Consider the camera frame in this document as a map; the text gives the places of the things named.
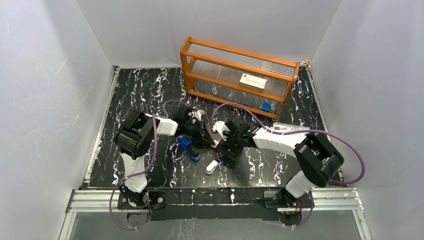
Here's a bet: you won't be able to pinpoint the red white staple box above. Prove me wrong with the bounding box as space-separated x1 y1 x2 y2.
210 140 223 152

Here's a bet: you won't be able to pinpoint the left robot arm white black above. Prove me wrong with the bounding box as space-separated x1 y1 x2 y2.
115 105 216 208

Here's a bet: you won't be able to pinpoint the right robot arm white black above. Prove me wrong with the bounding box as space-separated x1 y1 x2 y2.
211 116 345 207

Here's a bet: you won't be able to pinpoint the small blue box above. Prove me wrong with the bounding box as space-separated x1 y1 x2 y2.
260 102 272 113

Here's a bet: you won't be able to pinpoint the white cardboard box red labels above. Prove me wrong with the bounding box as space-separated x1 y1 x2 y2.
238 73 267 92

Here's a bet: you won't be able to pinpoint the orange wooden shelf rack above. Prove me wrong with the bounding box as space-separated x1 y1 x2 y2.
180 36 301 120

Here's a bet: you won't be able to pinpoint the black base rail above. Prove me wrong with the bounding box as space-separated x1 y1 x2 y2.
148 187 312 224

